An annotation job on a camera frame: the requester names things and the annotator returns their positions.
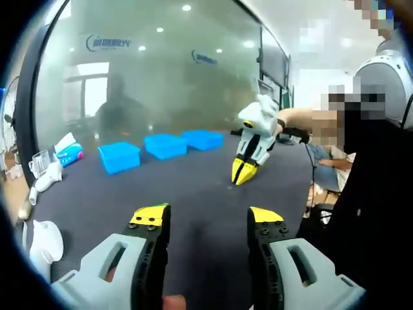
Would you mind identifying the glass mug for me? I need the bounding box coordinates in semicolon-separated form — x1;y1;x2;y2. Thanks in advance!
28;150;52;178

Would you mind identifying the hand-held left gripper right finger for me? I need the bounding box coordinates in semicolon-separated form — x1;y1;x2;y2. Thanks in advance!
247;206;367;310

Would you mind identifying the standing fan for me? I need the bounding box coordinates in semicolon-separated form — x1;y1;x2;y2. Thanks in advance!
1;76;21;156

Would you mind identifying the tissue pack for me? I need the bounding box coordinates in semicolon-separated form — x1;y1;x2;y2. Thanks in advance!
54;132;85;168

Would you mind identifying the black chair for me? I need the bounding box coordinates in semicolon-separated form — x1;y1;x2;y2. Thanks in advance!
305;201;338;227

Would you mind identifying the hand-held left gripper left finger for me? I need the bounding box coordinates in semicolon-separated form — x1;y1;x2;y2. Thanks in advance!
50;202;172;310

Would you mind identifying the large white game controller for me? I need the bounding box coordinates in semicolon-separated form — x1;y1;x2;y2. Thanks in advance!
29;219;65;282

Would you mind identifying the grey chest device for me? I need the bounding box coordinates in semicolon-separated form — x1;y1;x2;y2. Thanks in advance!
354;38;413;129

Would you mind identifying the person in black shirt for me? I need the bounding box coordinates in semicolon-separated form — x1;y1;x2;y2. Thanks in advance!
296;109;413;291

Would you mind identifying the person's left hand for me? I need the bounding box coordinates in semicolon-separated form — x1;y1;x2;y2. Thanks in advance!
162;294;187;310

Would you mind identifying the black glass wall frame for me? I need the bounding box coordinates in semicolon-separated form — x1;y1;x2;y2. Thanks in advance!
14;0;72;185

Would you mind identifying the blue plastic bin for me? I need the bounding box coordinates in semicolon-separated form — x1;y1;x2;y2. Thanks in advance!
143;134;188;161
97;141;142;175
181;129;225;152

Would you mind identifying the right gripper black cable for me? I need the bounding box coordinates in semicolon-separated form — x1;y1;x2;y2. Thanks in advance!
285;127;319;187

